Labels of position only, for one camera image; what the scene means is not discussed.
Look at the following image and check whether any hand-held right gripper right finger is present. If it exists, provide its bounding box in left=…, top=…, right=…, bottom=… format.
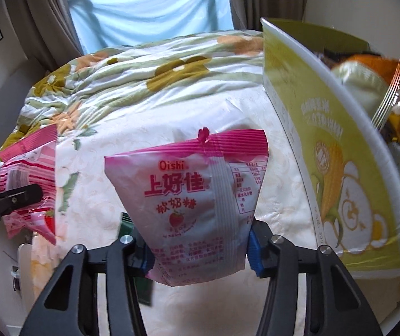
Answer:
left=247, top=220, right=384, bottom=336

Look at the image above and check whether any floral blanket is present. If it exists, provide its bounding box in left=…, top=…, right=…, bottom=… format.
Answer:
left=0, top=30, right=265, bottom=169

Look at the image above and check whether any light blue window sheet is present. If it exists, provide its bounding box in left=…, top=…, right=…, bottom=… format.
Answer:
left=67, top=0, right=235, bottom=57

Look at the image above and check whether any green cardboard box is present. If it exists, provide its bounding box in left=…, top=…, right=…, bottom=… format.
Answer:
left=260, top=17, right=400, bottom=281

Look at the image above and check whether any orange and pale green packet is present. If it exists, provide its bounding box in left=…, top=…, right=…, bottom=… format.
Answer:
left=333, top=54, right=400, bottom=144

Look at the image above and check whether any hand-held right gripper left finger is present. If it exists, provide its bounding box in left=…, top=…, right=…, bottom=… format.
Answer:
left=20, top=234, right=156, bottom=336

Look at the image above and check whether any pink and white candy packet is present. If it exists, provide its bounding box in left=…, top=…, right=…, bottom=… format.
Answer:
left=104, top=126, right=270, bottom=287

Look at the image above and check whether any cream patterned tablecloth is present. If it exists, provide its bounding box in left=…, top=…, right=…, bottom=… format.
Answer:
left=32, top=87, right=400, bottom=336

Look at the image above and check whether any pink striped snack packet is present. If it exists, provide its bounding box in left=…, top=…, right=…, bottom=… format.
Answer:
left=0, top=125, right=59, bottom=246

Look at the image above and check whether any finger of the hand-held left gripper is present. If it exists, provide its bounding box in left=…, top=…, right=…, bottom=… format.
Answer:
left=0, top=184, right=44, bottom=232

